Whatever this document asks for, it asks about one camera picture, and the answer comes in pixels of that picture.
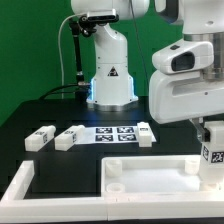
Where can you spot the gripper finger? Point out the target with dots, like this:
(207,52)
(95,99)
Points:
(203,134)

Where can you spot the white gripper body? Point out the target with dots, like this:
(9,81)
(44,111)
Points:
(184,96)

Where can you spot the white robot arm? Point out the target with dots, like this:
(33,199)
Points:
(201,48)

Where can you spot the black camera stand pole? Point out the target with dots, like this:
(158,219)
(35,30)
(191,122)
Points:
(80,27)

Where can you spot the white desk top tray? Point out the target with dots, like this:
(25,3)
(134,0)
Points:
(155,178)

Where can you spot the white U-shaped obstacle frame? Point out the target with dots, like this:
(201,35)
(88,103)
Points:
(16,208)

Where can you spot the grey camera on stand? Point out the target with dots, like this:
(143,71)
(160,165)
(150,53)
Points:
(100,16)

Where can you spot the white fiducial marker sheet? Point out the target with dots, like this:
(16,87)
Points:
(121,134)

